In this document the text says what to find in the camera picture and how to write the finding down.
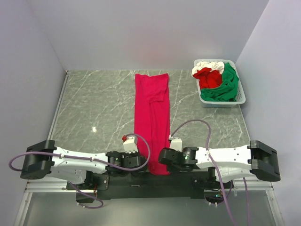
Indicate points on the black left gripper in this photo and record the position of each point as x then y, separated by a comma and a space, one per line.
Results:
126, 155

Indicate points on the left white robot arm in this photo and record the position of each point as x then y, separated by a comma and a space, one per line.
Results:
44, 159

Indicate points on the white plastic laundry basket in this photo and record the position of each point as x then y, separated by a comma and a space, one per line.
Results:
239, 97

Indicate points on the red t-shirt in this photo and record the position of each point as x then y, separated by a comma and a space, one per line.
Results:
208, 78

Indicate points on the aluminium frame rail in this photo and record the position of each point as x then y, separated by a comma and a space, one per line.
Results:
51, 185

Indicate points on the magenta pink t-shirt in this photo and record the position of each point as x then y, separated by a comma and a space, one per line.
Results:
152, 116

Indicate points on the green t-shirt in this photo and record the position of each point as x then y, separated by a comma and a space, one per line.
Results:
227, 90

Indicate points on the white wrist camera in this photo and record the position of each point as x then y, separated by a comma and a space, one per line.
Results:
175, 143
130, 144

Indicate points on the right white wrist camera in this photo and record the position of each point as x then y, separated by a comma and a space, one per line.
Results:
175, 143

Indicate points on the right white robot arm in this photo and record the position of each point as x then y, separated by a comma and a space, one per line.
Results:
256, 159

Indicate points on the white t-shirt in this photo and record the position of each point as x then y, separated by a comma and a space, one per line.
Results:
218, 66

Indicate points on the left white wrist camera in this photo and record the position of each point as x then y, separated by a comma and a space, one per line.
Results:
130, 144

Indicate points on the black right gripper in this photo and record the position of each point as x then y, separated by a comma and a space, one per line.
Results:
176, 168

